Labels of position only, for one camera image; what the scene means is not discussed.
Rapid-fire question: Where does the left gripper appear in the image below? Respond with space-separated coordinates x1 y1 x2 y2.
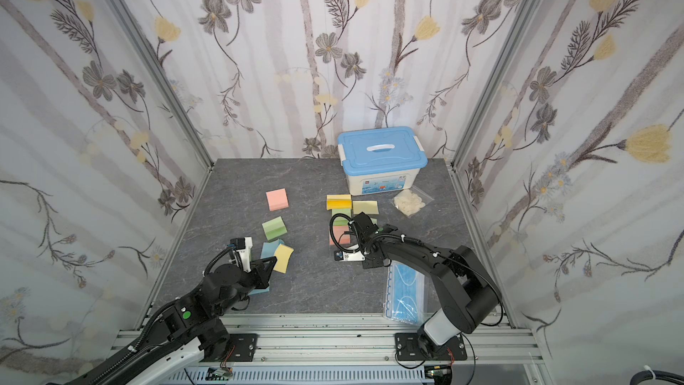
214 256 279 319

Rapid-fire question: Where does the torn yellow memo page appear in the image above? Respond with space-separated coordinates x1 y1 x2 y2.
352 201 379 216

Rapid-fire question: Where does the pink memo pad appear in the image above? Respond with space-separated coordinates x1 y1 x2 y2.
265 188 290 211
332 226 351 246

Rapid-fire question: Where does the green memo pad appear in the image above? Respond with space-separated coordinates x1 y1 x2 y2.
331 209 352 226
262 217 288 242

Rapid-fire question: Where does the yellow memo pad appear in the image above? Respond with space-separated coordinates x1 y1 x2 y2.
326 194 352 210
274 244 294 274

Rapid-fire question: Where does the blue memo pad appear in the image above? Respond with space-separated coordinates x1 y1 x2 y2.
249 287 270 296
260 240 283 260

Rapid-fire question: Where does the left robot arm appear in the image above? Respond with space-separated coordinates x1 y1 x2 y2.
71 257 277 384

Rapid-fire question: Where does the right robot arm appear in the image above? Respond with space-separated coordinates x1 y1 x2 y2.
340 213 502 361

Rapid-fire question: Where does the bag of blue face masks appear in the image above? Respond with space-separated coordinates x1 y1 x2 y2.
384 262 425 325

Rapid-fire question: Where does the white storage box blue lid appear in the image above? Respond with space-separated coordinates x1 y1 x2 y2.
338 127 428 196

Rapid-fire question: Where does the small circuit board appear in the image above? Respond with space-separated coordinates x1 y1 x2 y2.
205 367 233 381

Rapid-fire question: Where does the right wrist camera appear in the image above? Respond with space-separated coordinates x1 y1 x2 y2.
334 251 365 262

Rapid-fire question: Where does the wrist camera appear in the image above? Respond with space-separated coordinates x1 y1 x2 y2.
230 236 253 273
334 251 365 262

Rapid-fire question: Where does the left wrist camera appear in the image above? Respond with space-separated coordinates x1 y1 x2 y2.
230 236 253 273

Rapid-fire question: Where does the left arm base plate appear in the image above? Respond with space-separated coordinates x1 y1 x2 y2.
204 333 259 363

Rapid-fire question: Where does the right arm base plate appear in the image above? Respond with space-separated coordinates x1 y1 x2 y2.
394 333 468 362

